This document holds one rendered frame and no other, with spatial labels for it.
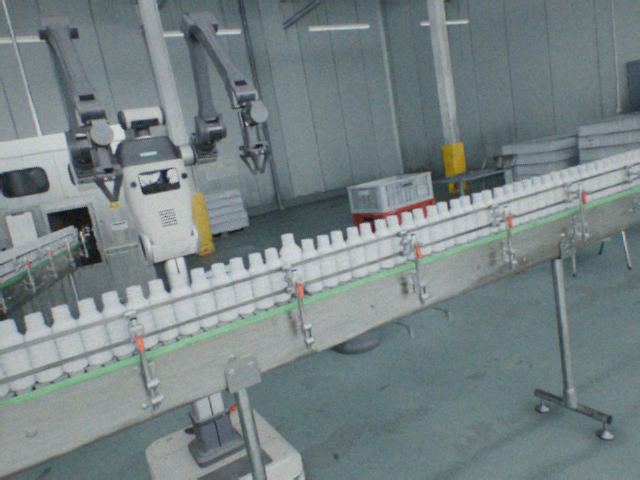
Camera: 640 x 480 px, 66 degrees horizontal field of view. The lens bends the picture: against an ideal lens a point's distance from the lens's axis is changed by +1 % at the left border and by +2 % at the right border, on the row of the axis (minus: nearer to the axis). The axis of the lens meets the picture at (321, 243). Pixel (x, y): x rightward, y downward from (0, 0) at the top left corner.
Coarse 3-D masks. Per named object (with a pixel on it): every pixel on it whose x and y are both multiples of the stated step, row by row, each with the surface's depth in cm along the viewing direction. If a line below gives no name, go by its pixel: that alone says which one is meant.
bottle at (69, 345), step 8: (56, 312) 121; (64, 312) 122; (56, 320) 122; (64, 320) 122; (72, 320) 123; (56, 328) 121; (64, 328) 121; (64, 336) 121; (72, 336) 122; (80, 336) 125; (56, 344) 122; (64, 344) 122; (72, 344) 122; (80, 344) 124; (64, 352) 122; (72, 352) 122; (80, 352) 124; (80, 360) 124; (64, 368) 123; (72, 368) 123; (80, 368) 124
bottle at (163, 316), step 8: (160, 280) 134; (152, 288) 132; (160, 288) 133; (152, 296) 132; (160, 296) 132; (168, 296) 134; (168, 304) 134; (152, 312) 133; (160, 312) 132; (168, 312) 133; (160, 320) 133; (168, 320) 133; (176, 328) 136; (160, 336) 134; (168, 336) 134; (176, 336) 136
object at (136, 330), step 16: (576, 192) 206; (496, 208) 189; (496, 224) 189; (512, 224) 184; (576, 224) 212; (416, 240) 163; (416, 256) 164; (512, 256) 187; (416, 272) 165; (288, 288) 147; (416, 288) 171; (304, 320) 145; (144, 352) 123; (144, 368) 123; (160, 400) 125
